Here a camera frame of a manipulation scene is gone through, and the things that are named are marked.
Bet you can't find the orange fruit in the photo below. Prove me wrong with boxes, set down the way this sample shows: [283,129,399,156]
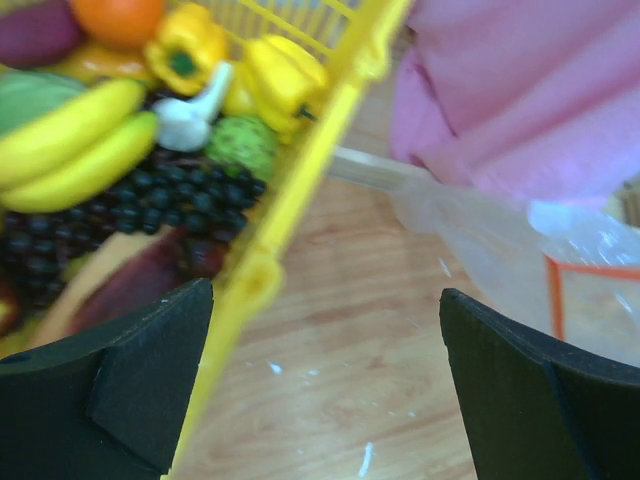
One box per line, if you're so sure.
[70,0,167,50]

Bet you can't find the wooden clothes rack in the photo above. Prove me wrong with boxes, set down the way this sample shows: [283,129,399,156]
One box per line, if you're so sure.
[329,146,432,192]

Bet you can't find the green custard apple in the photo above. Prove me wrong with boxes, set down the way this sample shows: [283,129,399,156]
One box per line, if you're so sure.
[204,115,279,182]

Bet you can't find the pink shirt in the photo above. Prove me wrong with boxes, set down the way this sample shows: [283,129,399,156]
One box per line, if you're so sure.
[390,1,639,206]

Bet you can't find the dark red plum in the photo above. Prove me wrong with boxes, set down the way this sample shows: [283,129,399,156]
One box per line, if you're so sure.
[179,239,229,280]

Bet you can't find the purple sweet potato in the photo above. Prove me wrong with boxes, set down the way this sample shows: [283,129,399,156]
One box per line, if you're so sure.
[1,1,86,69]

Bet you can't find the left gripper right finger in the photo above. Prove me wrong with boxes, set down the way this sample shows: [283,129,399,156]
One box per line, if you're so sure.
[439,289,639,479]

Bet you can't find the white garlic bulb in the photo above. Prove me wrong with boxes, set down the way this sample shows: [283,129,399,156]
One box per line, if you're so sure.
[151,61,234,153]

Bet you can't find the yellow plastic basket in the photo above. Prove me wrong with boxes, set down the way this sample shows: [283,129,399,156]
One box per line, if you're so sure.
[174,0,411,461]

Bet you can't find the yellow bell pepper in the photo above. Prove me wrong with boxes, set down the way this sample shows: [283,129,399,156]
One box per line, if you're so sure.
[144,2,230,96]
[222,34,329,144]

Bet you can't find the orange mango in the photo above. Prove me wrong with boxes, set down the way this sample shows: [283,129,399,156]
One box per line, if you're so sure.
[38,41,160,90]

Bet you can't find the yellow banana bunch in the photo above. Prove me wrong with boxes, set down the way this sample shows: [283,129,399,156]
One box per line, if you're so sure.
[1,78,158,213]

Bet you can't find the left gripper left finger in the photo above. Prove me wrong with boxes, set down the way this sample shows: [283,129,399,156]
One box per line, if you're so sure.
[1,279,213,479]

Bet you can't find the green round fruit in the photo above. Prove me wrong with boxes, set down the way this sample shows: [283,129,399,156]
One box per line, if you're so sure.
[1,70,87,136]

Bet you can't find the cherry sprig with leaves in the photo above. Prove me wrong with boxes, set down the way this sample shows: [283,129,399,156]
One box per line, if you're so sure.
[0,282,21,336]

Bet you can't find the clear zip top bag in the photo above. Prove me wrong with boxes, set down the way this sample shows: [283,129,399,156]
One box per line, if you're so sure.
[392,180,639,366]

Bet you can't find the dark grape bunch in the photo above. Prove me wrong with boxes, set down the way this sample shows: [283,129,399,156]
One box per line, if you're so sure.
[1,154,273,310]

